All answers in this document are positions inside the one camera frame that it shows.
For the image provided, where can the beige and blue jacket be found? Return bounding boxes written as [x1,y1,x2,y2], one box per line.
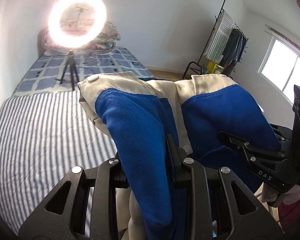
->
[77,71,282,240]

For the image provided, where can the magenta right sleeve forearm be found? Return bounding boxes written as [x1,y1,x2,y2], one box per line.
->
[278,185,300,231]

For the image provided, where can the dark hanging clothes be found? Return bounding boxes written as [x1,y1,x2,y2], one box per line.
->
[220,28,248,67]

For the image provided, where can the black clothes rack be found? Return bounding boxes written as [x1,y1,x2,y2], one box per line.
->
[182,0,249,79]

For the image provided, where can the right gloved hand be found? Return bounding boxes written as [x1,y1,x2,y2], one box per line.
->
[261,184,300,207]

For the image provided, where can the window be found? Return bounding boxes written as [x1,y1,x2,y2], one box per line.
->
[258,25,300,103]

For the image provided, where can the yellow box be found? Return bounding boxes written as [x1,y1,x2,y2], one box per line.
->
[207,61,224,74]

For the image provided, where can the striped blue white quilt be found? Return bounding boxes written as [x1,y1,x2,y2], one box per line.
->
[0,91,117,232]

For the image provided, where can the striped hanging towel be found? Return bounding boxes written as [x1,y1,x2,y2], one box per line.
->
[203,10,235,63]

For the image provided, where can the checkered blue bed sheet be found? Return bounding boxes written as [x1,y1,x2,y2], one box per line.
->
[13,47,154,96]

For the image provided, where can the black tripod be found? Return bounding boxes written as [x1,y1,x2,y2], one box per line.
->
[57,50,79,91]

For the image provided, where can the folded floral comforter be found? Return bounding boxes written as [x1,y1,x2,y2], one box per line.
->
[41,19,121,56]

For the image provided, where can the ring light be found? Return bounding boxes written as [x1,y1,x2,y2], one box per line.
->
[48,0,107,48]

